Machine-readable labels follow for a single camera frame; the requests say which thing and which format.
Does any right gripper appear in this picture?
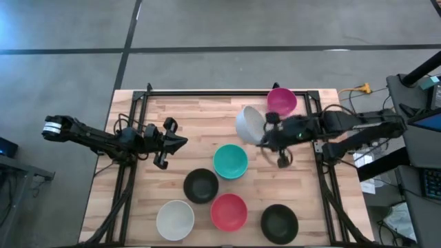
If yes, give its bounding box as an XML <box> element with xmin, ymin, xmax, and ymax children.
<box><xmin>255</xmin><ymin>112</ymin><xmax>321</xmax><ymax>169</ymax></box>

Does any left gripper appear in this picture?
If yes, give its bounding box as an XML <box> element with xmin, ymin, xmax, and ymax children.
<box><xmin>143</xmin><ymin>116</ymin><xmax>189</xmax><ymax>170</ymax></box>

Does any white bowl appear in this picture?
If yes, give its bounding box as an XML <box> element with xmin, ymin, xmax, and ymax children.
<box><xmin>235</xmin><ymin>105</ymin><xmax>269</xmax><ymax>145</ymax></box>
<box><xmin>155</xmin><ymin>199</ymin><xmax>196</xmax><ymax>242</ymax></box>

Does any magenta bowl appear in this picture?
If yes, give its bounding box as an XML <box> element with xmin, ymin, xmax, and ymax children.
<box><xmin>266</xmin><ymin>87</ymin><xmax>298</xmax><ymax>117</ymax></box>

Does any teal bowl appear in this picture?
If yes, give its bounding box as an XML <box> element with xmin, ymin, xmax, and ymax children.
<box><xmin>212</xmin><ymin>143</ymin><xmax>249</xmax><ymax>180</ymax></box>

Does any black bowl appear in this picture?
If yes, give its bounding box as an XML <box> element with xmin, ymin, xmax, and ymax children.
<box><xmin>183</xmin><ymin>167</ymin><xmax>220</xmax><ymax>205</ymax></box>
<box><xmin>260</xmin><ymin>203</ymin><xmax>300</xmax><ymax>245</ymax></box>

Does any red bowl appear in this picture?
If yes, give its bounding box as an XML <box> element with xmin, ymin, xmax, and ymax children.
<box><xmin>209</xmin><ymin>192</ymin><xmax>249</xmax><ymax>233</ymax></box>

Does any white paper sheet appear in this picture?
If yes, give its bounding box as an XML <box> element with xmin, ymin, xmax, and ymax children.
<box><xmin>360</xmin><ymin>180</ymin><xmax>376</xmax><ymax>195</ymax></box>
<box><xmin>351</xmin><ymin>151</ymin><xmax>376</xmax><ymax>169</ymax></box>

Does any black angular desk object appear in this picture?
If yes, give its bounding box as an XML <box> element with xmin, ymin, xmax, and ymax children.
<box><xmin>399</xmin><ymin>103</ymin><xmax>422</xmax><ymax>118</ymax></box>

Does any white plastic bag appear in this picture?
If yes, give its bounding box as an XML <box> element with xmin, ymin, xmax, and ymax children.
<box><xmin>382</xmin><ymin>202</ymin><xmax>417</xmax><ymax>242</ymax></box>

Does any black side table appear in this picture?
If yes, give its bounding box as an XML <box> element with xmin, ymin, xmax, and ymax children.
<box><xmin>0</xmin><ymin>153</ymin><xmax>56</xmax><ymax>248</ymax></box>

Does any blue screen monitor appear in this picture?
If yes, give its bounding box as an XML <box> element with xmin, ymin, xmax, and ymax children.
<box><xmin>407</xmin><ymin>109</ymin><xmax>441</xmax><ymax>134</ymax></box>

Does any black desk pole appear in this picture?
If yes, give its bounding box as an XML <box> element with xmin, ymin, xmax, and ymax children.
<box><xmin>401</xmin><ymin>51</ymin><xmax>441</xmax><ymax>87</ymax></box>

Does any black device blue light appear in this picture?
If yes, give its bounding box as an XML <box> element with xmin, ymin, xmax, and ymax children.
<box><xmin>0</xmin><ymin>136</ymin><xmax>19</xmax><ymax>158</ymax></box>

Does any teal box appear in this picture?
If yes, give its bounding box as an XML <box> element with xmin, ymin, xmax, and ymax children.
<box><xmin>419</xmin><ymin>75</ymin><xmax>441</xmax><ymax>91</ymax></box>

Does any backlit keyboard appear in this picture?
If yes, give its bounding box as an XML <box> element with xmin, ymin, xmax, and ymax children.
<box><xmin>422</xmin><ymin>167</ymin><xmax>441</xmax><ymax>201</ymax></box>

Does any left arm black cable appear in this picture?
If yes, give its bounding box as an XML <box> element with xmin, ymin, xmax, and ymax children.
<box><xmin>115</xmin><ymin>112</ymin><xmax>144</xmax><ymax>137</ymax></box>

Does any yellow power cable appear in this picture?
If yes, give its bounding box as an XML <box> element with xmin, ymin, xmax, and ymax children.
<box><xmin>337</xmin><ymin>82</ymin><xmax>373</xmax><ymax>96</ymax></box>

